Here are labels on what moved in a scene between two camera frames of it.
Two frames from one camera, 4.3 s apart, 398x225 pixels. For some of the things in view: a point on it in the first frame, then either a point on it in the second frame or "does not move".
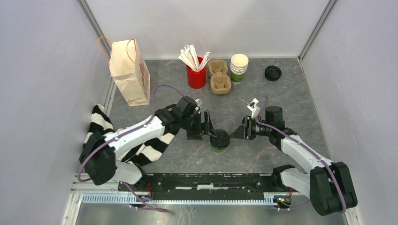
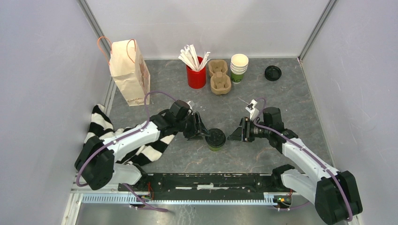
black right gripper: (244, 131) does not move
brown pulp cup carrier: (220, 82) does not move
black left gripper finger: (211, 130) to (202, 128)
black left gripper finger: (190, 136) does not move
